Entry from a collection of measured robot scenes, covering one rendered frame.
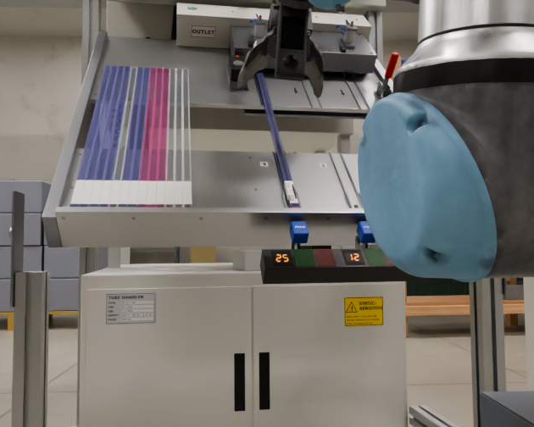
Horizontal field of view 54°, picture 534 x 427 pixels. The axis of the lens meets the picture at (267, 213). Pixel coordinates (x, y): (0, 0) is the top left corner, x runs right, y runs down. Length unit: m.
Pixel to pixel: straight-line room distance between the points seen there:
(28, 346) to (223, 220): 0.34
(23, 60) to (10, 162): 1.70
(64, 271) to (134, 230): 3.88
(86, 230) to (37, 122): 8.72
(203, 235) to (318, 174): 0.25
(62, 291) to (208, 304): 3.63
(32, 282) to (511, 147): 0.69
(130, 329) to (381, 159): 0.86
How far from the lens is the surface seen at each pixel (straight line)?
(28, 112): 9.62
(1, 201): 4.87
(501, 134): 0.32
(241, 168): 0.94
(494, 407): 0.49
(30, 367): 0.86
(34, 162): 9.43
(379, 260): 0.82
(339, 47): 1.33
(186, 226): 0.82
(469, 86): 0.32
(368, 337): 1.21
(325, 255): 0.80
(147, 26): 1.57
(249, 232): 0.83
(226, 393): 1.17
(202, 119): 1.49
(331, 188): 0.92
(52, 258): 4.72
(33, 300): 0.85
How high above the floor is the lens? 0.68
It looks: 4 degrees up
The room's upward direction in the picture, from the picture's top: straight up
